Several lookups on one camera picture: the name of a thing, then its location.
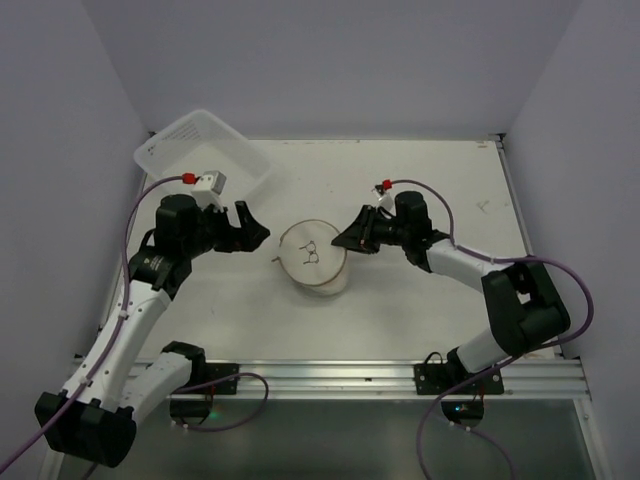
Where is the round white mesh laundry bag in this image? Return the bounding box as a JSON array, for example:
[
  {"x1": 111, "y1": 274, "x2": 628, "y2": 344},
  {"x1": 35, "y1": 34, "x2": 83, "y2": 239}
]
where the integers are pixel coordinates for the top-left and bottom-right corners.
[{"x1": 274, "y1": 219, "x2": 349, "y2": 297}]

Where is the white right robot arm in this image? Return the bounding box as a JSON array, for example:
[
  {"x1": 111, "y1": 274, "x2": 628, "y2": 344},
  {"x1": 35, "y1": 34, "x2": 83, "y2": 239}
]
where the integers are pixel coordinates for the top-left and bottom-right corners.
[{"x1": 332, "y1": 191, "x2": 570, "y2": 383}]

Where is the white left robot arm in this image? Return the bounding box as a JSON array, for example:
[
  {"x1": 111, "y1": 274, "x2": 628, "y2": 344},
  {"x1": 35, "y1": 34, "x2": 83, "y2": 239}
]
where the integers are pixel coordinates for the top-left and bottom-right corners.
[{"x1": 35, "y1": 194, "x2": 270, "y2": 468}]

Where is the white plastic basket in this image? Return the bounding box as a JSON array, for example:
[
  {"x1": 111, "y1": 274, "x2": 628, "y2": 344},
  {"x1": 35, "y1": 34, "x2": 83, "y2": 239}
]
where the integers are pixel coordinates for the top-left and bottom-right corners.
[{"x1": 134, "y1": 110, "x2": 274, "y2": 212}]

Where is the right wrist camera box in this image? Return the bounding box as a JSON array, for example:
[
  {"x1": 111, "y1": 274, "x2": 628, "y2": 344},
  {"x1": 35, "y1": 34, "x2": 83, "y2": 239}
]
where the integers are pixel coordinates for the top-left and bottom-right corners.
[{"x1": 372, "y1": 179, "x2": 394, "y2": 213}]

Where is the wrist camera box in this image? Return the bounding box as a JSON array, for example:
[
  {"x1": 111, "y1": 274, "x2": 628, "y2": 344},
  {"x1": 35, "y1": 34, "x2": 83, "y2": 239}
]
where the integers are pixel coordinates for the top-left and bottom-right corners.
[
  {"x1": 191, "y1": 170, "x2": 227, "y2": 211},
  {"x1": 372, "y1": 179, "x2": 394, "y2": 213}
]

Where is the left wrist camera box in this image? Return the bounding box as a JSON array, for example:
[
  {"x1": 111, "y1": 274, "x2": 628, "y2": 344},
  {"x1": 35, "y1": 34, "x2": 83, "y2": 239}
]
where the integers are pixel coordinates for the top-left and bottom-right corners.
[{"x1": 191, "y1": 170, "x2": 227, "y2": 211}]

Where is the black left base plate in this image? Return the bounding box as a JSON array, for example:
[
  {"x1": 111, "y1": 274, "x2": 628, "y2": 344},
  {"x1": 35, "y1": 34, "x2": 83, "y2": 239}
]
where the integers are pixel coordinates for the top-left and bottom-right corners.
[{"x1": 187, "y1": 362, "x2": 240, "y2": 396}]

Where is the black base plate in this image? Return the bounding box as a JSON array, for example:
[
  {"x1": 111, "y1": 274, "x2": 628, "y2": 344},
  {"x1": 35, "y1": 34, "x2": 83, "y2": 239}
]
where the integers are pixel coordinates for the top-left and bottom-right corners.
[
  {"x1": 187, "y1": 362, "x2": 240, "y2": 396},
  {"x1": 413, "y1": 362, "x2": 505, "y2": 395}
]

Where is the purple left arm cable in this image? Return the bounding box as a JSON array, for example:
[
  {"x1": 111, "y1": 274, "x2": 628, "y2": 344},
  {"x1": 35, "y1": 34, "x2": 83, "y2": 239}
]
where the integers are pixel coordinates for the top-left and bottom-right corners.
[{"x1": 0, "y1": 172, "x2": 196, "y2": 480}]

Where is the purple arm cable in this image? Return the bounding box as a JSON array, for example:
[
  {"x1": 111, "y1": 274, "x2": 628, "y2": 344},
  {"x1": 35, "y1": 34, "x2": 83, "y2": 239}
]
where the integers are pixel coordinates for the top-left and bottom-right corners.
[
  {"x1": 382, "y1": 178, "x2": 596, "y2": 480},
  {"x1": 0, "y1": 172, "x2": 196, "y2": 480}
]

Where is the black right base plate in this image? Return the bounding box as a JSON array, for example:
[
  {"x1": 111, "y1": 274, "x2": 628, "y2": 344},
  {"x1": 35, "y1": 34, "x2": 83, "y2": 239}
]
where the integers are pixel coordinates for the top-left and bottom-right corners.
[{"x1": 413, "y1": 362, "x2": 505, "y2": 395}]

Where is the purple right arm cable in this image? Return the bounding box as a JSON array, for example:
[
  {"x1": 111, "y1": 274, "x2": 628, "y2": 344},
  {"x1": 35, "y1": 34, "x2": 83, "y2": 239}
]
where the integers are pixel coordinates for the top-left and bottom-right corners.
[{"x1": 382, "y1": 178, "x2": 596, "y2": 480}]

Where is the aluminium mounting rail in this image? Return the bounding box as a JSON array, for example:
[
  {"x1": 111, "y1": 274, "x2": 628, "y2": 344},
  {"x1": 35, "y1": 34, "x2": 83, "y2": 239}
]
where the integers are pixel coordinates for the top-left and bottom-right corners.
[{"x1": 209, "y1": 358, "x2": 590, "y2": 401}]

